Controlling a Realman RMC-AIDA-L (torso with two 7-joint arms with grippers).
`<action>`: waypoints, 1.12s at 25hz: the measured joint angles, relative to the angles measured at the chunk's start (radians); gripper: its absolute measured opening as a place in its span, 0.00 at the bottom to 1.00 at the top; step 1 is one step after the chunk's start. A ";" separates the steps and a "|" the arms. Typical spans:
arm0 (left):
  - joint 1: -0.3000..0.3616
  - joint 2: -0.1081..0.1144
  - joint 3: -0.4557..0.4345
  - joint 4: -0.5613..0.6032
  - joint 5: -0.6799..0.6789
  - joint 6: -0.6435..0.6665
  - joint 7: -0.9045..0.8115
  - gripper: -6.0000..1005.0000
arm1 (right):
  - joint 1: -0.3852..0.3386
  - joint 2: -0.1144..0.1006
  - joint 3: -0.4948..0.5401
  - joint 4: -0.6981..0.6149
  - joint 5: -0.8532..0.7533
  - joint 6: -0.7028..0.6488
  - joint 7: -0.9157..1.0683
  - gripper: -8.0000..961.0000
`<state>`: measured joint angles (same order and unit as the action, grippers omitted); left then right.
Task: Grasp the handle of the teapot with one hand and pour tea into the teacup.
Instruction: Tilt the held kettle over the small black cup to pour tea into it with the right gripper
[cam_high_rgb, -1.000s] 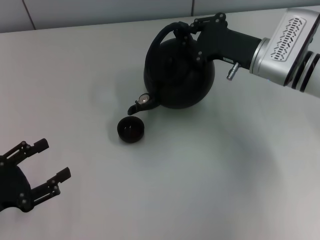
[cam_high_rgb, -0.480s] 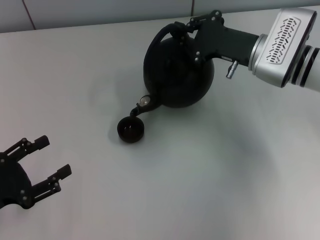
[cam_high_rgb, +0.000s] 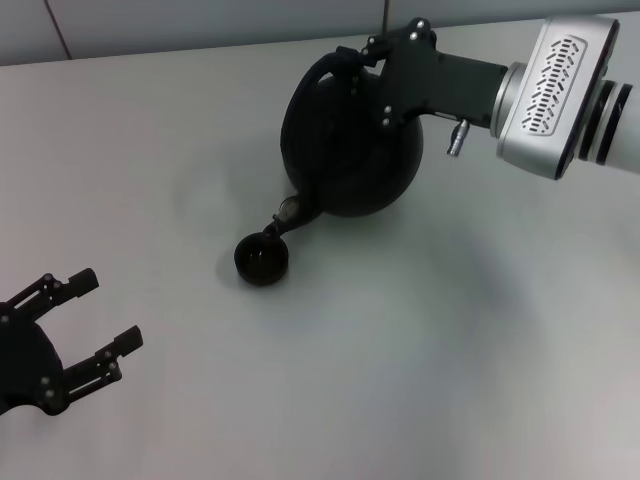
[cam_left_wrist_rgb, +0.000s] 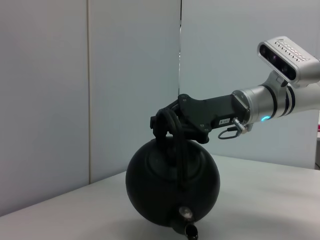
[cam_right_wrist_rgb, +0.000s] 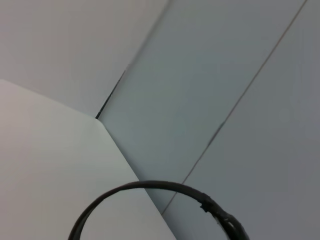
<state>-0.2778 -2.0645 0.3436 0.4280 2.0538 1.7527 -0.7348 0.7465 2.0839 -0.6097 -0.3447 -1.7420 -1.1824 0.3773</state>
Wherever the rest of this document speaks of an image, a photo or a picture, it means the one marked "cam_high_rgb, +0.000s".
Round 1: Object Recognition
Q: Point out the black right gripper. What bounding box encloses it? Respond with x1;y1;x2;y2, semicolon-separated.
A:
335;17;511;133

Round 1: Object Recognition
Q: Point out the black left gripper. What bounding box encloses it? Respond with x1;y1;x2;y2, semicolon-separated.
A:
0;267;145;417

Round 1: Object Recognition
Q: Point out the black round teapot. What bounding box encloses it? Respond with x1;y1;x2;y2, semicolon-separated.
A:
263;49;426;241

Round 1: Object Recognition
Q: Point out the small dark teacup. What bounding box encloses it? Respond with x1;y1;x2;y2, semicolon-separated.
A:
233;232;291;288

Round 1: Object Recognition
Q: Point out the right wrist cable with plug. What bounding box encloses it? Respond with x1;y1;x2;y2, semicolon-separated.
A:
447;118;474;158

